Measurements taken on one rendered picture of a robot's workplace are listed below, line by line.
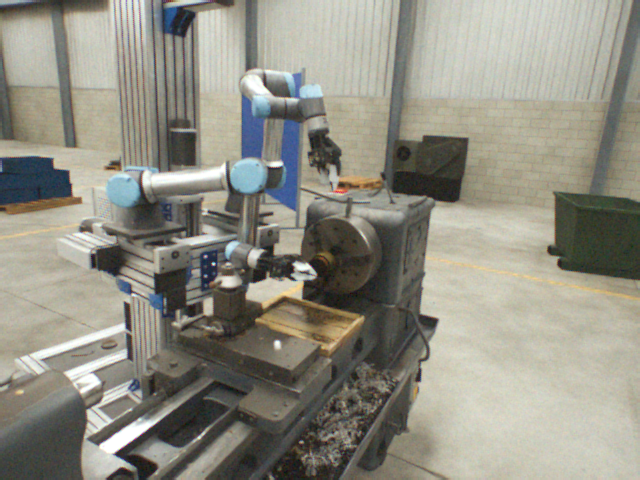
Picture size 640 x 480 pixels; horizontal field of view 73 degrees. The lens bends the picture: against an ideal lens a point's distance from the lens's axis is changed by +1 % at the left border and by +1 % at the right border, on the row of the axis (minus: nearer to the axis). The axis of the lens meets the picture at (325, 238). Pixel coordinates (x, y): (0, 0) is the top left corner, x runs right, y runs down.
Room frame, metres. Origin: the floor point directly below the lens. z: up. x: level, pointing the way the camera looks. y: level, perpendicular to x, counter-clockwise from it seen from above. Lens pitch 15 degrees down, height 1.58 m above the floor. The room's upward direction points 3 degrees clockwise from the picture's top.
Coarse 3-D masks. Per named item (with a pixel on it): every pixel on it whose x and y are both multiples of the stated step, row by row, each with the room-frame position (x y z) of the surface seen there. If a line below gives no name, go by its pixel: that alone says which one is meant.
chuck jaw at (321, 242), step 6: (318, 222) 1.66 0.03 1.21; (318, 228) 1.62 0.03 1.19; (312, 234) 1.62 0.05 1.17; (318, 234) 1.61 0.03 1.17; (324, 234) 1.63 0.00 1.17; (318, 240) 1.59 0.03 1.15; (324, 240) 1.60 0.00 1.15; (318, 246) 1.58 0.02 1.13; (324, 246) 1.58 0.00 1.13; (330, 246) 1.61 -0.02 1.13
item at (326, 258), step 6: (318, 252) 1.55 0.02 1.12; (324, 252) 1.54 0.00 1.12; (312, 258) 1.53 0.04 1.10; (318, 258) 1.49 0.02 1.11; (324, 258) 1.50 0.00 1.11; (330, 258) 1.52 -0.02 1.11; (312, 264) 1.52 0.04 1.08; (318, 264) 1.56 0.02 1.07; (324, 264) 1.48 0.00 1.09; (330, 264) 1.50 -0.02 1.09; (318, 270) 1.54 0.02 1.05; (324, 270) 1.48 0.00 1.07; (330, 270) 1.50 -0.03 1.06; (318, 276) 1.49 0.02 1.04
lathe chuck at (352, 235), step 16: (336, 224) 1.62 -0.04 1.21; (352, 224) 1.60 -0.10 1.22; (304, 240) 1.68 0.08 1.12; (336, 240) 1.62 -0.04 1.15; (352, 240) 1.59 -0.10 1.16; (368, 240) 1.58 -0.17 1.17; (304, 256) 1.68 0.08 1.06; (336, 272) 1.62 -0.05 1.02; (352, 272) 1.59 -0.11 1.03; (368, 272) 1.56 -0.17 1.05; (336, 288) 1.61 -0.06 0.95; (352, 288) 1.58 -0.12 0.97
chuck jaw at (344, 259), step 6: (342, 252) 1.60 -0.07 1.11; (348, 252) 1.60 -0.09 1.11; (336, 258) 1.53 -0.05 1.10; (342, 258) 1.54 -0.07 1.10; (348, 258) 1.53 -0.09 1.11; (354, 258) 1.54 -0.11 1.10; (360, 258) 1.53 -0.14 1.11; (366, 258) 1.56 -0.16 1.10; (336, 264) 1.53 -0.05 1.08; (342, 264) 1.54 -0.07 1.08; (348, 264) 1.53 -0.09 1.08; (354, 264) 1.54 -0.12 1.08; (360, 264) 1.53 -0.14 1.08
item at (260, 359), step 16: (192, 320) 1.22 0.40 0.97; (192, 336) 1.13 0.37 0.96; (208, 336) 1.12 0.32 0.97; (224, 336) 1.13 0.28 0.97; (256, 336) 1.14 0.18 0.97; (272, 336) 1.15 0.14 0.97; (288, 336) 1.15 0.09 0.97; (208, 352) 1.10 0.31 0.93; (224, 352) 1.07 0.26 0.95; (240, 352) 1.05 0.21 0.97; (256, 352) 1.05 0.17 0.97; (272, 352) 1.06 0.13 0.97; (288, 352) 1.06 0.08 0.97; (304, 352) 1.07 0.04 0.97; (256, 368) 1.03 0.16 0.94; (272, 368) 1.00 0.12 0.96; (288, 368) 0.98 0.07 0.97; (304, 368) 1.04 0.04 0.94
